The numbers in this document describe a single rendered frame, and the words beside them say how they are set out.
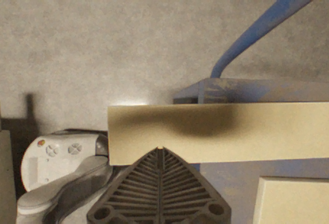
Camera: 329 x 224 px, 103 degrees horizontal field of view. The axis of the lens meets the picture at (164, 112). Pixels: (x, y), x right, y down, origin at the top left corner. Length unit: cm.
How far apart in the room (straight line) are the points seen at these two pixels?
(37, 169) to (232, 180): 141
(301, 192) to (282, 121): 18
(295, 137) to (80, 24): 168
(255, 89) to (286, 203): 27
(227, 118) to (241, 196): 20
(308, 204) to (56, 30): 192
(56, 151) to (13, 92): 88
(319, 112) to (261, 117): 13
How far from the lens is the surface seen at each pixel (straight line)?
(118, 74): 142
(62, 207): 115
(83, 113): 154
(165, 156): 17
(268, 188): 42
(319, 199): 52
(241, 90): 35
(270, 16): 25
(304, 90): 44
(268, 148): 38
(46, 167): 148
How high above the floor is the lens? 134
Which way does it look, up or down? 85 degrees down
